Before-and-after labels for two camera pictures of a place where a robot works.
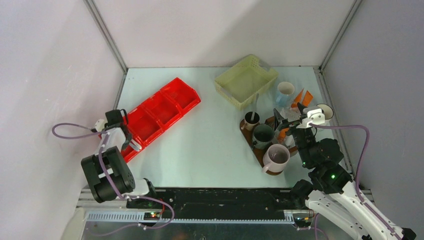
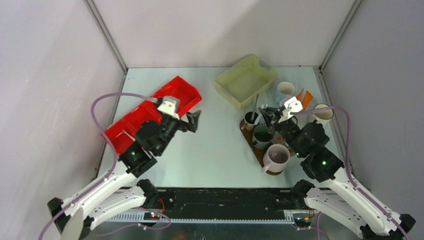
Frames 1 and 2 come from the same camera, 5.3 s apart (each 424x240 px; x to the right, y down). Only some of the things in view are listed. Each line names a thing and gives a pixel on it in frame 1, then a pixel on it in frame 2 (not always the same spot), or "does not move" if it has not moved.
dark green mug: (263, 135) does not move
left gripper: (122, 145) to (192, 118)
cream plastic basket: (245, 80) does not move
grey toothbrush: (253, 111) does not move
